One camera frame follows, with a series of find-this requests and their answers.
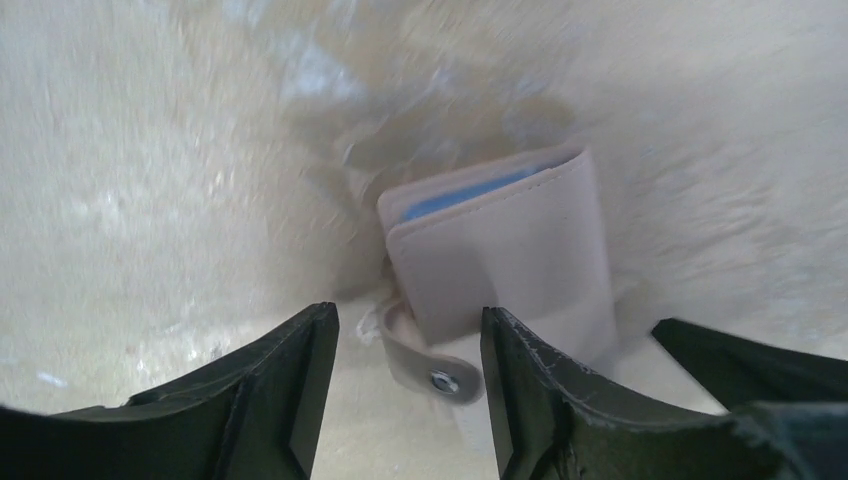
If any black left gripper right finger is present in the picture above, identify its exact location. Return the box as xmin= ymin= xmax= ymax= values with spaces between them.
xmin=481 ymin=308 xmax=847 ymax=480

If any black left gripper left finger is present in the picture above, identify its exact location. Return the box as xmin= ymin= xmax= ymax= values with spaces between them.
xmin=1 ymin=302 xmax=339 ymax=479

